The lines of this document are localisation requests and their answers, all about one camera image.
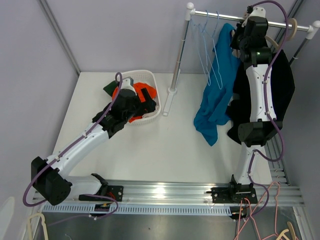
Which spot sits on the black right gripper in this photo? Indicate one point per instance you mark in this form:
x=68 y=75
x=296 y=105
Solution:
x=239 y=29

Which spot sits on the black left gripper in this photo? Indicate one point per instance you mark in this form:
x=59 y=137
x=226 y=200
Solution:
x=147 y=106

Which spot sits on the green white t shirt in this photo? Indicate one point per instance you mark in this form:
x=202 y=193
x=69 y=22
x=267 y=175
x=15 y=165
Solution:
x=112 y=88

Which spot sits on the orange t shirt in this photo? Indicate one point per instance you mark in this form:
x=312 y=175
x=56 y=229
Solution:
x=131 y=107

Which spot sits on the blue wire hanger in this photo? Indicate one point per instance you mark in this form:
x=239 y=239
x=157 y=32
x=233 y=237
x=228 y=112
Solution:
x=215 y=65
x=199 y=34

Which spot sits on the blue t shirt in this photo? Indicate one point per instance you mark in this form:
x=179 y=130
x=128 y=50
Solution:
x=211 y=112

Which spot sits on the black t shirt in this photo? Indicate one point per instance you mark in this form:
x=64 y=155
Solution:
x=282 y=89

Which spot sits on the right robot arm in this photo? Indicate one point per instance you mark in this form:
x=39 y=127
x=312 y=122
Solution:
x=256 y=56

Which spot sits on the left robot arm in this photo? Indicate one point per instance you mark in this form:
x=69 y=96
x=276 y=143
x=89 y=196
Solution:
x=51 y=177

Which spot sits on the beige hanger at left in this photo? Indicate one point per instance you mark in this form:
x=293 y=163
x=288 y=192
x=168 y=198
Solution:
x=32 y=223

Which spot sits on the beige hanger on floor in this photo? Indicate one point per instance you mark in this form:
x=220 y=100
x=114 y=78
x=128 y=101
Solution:
x=288 y=233

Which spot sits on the white plastic laundry basket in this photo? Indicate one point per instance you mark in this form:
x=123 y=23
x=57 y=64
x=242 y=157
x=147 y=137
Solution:
x=148 y=77

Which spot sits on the silver clothes rack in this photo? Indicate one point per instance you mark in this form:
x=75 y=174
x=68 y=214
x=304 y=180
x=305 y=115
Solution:
x=310 y=30

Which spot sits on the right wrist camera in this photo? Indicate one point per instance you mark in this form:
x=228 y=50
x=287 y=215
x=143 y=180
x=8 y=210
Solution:
x=255 y=11

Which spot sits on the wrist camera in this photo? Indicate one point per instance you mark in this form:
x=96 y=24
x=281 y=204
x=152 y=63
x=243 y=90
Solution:
x=128 y=84
x=255 y=11

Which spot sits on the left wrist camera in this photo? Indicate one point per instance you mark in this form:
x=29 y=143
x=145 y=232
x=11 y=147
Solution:
x=128 y=84

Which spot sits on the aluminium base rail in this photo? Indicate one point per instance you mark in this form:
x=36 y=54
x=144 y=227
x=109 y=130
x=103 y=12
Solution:
x=174 y=198

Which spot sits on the pink wire hanger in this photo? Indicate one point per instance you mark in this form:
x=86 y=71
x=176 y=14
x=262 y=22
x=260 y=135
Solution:
x=252 y=219

